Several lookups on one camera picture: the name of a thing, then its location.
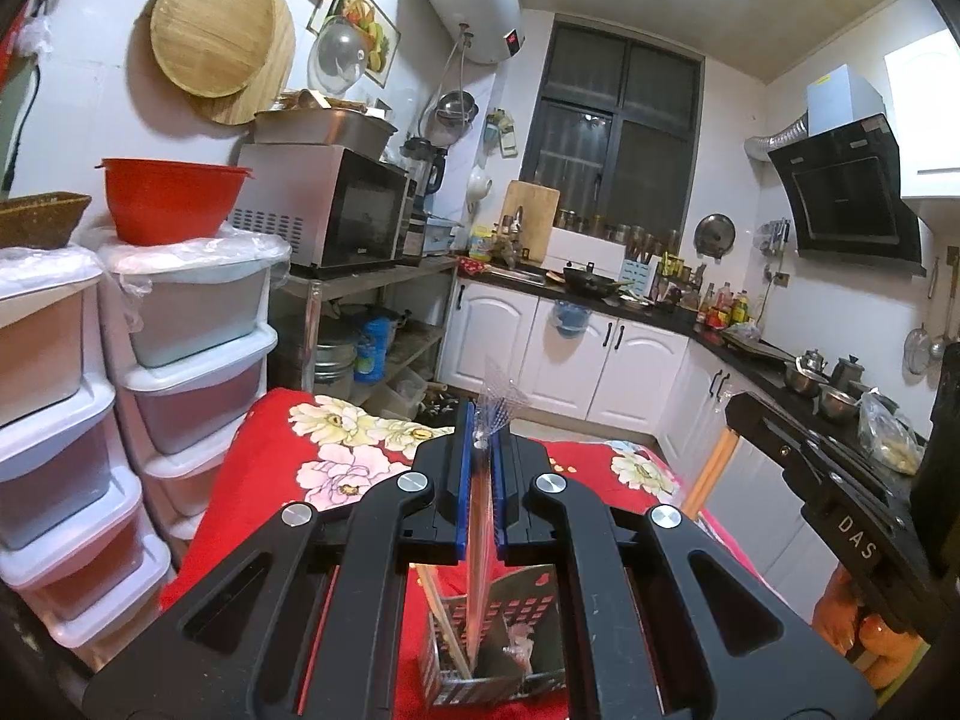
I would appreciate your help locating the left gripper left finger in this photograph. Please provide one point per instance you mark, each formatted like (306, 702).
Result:
(304, 618)

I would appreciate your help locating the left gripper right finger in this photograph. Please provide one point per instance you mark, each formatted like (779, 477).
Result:
(658, 619)

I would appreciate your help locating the chopsticks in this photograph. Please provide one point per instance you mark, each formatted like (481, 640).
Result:
(429, 584)
(709, 476)
(498, 401)

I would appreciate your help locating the dark kitchen window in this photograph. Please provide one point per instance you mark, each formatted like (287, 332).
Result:
(615, 130)

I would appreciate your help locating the right hand orange glove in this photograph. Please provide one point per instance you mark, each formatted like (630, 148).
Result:
(842, 618)

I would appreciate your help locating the grey perforated utensil caddy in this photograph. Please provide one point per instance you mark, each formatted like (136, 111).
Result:
(521, 654)

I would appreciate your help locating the red floral tablecloth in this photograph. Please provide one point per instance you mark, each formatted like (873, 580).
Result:
(328, 453)

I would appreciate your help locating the white drawer tower left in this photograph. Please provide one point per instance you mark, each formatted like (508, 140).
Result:
(77, 544)

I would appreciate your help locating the white drawer tower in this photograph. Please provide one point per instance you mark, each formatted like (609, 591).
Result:
(186, 341)
(77, 544)

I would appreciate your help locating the blue bottle on shelf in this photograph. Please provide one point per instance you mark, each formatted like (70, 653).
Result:
(371, 350)

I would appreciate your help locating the steel shelf rack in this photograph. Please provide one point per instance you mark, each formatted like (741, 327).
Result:
(349, 335)

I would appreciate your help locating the white drawer tower right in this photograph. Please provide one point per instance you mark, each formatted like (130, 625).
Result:
(186, 341)

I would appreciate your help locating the white base cabinets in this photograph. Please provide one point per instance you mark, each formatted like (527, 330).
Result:
(626, 375)

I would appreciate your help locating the hanging steel pot lid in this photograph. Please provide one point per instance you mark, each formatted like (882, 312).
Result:
(714, 236)

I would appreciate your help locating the black wok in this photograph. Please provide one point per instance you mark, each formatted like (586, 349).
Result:
(586, 283)

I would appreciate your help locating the black range hood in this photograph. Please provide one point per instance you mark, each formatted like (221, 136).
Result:
(844, 189)

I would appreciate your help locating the silver microwave oven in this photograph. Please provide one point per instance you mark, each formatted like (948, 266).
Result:
(338, 210)

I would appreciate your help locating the wooden cutting board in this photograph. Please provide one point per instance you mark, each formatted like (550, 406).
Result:
(537, 205)

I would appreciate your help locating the red plastic basin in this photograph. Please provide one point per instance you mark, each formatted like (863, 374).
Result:
(159, 202)

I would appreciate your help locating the brown woven basket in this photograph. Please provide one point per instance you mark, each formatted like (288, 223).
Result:
(43, 221)

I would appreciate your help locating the steel tray on microwave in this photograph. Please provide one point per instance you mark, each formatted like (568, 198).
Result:
(349, 128)

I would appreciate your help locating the glass pot lid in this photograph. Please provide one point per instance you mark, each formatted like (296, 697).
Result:
(338, 57)

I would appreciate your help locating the round bamboo board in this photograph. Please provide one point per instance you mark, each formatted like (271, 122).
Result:
(231, 57)

